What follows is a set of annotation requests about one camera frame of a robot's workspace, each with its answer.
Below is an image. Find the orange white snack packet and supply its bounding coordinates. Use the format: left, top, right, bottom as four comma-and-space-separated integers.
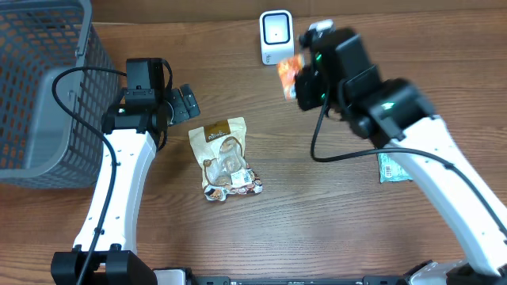
276, 54, 305, 101

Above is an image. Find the white snack wrapper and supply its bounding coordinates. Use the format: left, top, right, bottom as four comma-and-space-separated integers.
189, 117, 263, 202

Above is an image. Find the teal tissue packet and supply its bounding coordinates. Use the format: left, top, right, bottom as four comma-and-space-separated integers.
377, 154, 412, 183

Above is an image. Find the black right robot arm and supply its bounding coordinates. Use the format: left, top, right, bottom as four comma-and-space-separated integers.
295, 21, 506, 284

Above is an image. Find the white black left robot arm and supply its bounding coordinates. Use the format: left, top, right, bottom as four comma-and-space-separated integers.
51, 58, 200, 284

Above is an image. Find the white barcode scanner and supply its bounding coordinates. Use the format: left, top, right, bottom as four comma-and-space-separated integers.
259, 9, 295, 66

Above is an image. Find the grey plastic mesh basket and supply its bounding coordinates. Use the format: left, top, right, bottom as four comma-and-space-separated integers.
1, 1, 120, 188

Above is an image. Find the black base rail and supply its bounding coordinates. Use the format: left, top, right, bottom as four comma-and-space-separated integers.
152, 268, 413, 285

